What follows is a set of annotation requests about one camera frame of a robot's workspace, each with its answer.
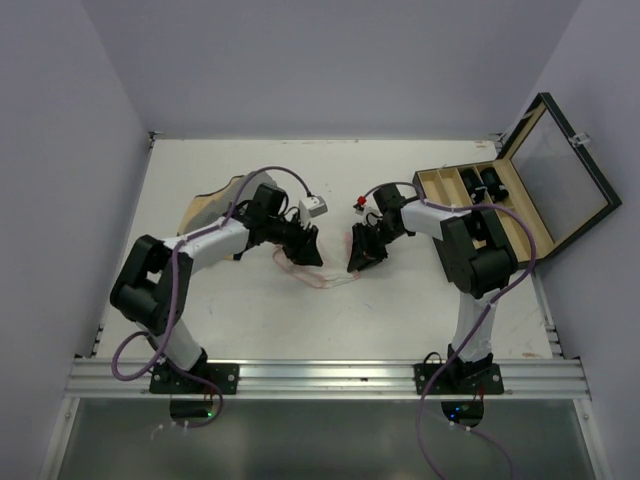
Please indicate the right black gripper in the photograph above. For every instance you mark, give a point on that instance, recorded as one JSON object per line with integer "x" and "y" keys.
{"x": 364, "y": 254}

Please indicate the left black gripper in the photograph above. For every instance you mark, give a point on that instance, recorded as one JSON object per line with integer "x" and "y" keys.
{"x": 303, "y": 249}

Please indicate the white pink-trimmed underwear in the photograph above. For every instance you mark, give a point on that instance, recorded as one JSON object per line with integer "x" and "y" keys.
{"x": 335, "y": 253}

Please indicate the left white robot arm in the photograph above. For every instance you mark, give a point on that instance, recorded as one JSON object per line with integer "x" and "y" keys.
{"x": 152, "y": 286}

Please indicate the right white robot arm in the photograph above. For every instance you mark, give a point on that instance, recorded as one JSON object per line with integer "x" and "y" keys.
{"x": 479, "y": 261}

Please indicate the grey underwear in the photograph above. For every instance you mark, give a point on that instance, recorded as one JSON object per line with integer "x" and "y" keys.
{"x": 246, "y": 187}

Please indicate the beige underwear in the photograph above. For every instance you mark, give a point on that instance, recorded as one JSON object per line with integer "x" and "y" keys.
{"x": 206, "y": 208}

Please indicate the black rolled item left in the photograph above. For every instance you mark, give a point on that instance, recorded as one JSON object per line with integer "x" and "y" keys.
{"x": 473, "y": 185}

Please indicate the black rolled item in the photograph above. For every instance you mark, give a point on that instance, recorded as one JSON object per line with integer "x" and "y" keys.
{"x": 495, "y": 187}
{"x": 473, "y": 185}

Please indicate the black rolled item right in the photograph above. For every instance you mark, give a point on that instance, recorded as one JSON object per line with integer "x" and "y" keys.
{"x": 495, "y": 187}

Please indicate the black wooden compartment box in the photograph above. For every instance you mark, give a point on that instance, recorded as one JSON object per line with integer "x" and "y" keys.
{"x": 554, "y": 183}

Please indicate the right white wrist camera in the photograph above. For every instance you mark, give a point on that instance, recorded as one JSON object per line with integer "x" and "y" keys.
{"x": 361, "y": 207}

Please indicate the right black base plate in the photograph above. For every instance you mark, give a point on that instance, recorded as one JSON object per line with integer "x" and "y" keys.
{"x": 488, "y": 381}

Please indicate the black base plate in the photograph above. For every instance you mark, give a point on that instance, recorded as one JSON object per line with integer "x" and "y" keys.
{"x": 488, "y": 381}
{"x": 167, "y": 380}

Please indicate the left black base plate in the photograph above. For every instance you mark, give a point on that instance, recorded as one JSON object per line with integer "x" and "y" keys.
{"x": 167, "y": 380}

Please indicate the aluminium mounting rail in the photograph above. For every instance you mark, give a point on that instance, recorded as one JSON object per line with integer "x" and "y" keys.
{"x": 543, "y": 379}

